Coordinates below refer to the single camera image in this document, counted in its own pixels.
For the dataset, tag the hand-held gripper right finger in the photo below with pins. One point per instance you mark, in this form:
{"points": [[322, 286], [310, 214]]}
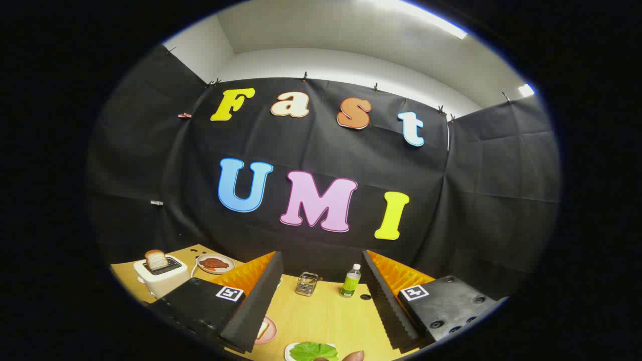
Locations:
{"points": [[388, 306]]}

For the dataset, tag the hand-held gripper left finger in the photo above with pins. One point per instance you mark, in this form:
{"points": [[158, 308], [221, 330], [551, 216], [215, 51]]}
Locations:
{"points": [[261, 301]]}

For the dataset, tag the green lettuce leaf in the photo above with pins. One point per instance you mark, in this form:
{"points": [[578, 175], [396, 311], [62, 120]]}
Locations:
{"points": [[311, 351]]}

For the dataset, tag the white bread slice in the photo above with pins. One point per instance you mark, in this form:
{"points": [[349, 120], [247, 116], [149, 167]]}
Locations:
{"points": [[156, 260], [262, 330]]}

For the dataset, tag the pink round plate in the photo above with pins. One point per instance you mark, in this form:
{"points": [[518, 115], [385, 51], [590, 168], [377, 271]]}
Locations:
{"points": [[272, 331]]}

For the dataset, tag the green label plastic bottle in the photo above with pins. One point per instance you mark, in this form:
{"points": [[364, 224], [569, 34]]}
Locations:
{"points": [[350, 283]]}

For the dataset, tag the grey oval plate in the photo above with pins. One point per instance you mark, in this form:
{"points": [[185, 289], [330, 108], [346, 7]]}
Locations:
{"points": [[226, 268]]}

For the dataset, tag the white rectangular plate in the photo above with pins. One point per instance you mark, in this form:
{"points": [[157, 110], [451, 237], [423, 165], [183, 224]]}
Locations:
{"points": [[288, 352]]}

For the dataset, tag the brown meat slice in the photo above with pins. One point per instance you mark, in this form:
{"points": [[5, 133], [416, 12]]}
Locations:
{"points": [[213, 263]]}

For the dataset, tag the white toaster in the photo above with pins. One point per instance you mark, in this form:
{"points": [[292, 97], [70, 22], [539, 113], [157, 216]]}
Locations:
{"points": [[163, 283]]}

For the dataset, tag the black backdrop cloth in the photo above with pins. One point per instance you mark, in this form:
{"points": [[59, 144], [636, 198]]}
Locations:
{"points": [[326, 150]]}

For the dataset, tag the small ceiling light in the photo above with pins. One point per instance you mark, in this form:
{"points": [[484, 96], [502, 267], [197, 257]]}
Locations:
{"points": [[525, 90]]}

